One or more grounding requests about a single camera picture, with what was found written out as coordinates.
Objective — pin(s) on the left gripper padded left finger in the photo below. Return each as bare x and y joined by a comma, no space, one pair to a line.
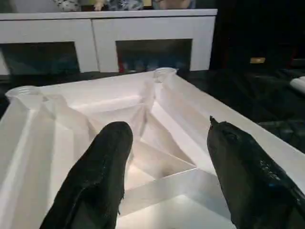
100,171

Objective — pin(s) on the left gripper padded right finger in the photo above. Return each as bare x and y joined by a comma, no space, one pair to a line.
250,181

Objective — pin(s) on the white plastic table top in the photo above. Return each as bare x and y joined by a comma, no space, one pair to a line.
47,119

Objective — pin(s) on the black plastic mat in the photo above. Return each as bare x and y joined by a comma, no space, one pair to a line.
238,90

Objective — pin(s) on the white glass-door cabinet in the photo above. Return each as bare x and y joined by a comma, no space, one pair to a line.
104,31

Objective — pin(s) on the dark furniture with brass label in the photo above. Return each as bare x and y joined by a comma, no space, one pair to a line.
257,35

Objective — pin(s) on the small pale figurine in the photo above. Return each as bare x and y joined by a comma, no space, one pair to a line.
100,4

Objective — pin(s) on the dark patterned bundle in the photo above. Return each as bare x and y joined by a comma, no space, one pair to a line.
126,4

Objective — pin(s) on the blue white patterned ornament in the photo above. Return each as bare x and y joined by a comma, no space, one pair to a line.
66,4

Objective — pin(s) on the tan ornament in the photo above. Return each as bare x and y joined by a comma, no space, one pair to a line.
174,4

